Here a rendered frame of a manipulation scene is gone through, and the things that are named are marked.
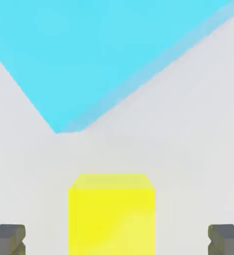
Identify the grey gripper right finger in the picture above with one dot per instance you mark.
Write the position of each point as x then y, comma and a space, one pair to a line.
227, 240

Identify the large cyan box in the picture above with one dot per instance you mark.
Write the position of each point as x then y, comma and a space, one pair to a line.
84, 55

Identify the small yellow cube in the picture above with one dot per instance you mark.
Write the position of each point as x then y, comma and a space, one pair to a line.
111, 219

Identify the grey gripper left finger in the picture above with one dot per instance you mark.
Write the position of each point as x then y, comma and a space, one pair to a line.
5, 239

